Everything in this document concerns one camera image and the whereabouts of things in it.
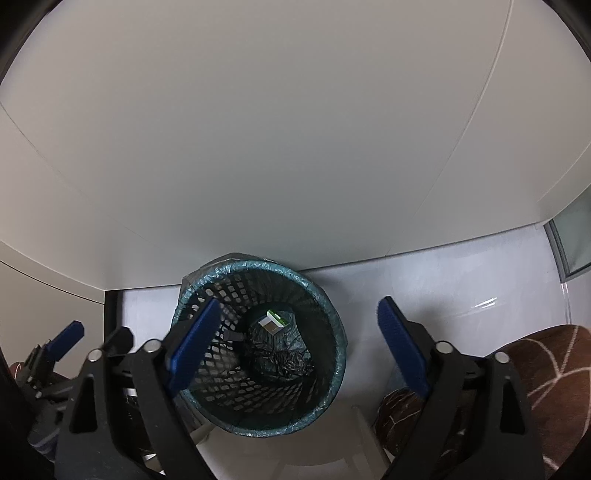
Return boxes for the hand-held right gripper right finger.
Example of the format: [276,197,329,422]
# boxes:
[376,296,548,480]

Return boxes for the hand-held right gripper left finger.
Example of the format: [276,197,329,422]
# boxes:
[54,296,221,480]

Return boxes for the small white green carton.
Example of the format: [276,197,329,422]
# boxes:
[259,310,288,334]

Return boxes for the brown patterned cloth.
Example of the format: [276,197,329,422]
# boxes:
[374,387,462,464]
[478,324,591,480]

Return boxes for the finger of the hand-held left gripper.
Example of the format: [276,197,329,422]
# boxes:
[44,320,86,367]
[23,342,51,386]

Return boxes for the teal clear bin liner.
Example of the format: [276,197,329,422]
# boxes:
[170,253,348,438]

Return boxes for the dark striped cloth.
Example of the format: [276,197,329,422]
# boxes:
[28,418,63,469]

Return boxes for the black mesh trash basket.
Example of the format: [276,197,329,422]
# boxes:
[170,253,348,438]

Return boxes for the glass door panel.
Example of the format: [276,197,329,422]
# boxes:
[544,185,591,283]

